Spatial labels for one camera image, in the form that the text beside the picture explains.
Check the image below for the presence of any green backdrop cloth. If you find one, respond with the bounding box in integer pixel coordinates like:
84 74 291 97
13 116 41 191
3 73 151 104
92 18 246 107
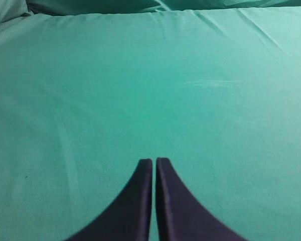
0 0 301 24

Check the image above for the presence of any green table cloth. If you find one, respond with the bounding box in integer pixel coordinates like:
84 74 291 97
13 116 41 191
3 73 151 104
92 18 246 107
0 7 301 240

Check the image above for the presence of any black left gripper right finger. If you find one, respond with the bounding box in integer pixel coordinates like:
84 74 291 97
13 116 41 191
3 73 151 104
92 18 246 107
156 158 245 240

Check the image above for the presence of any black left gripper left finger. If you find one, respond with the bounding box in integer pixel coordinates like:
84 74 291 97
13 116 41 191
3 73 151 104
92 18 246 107
67 159 153 240

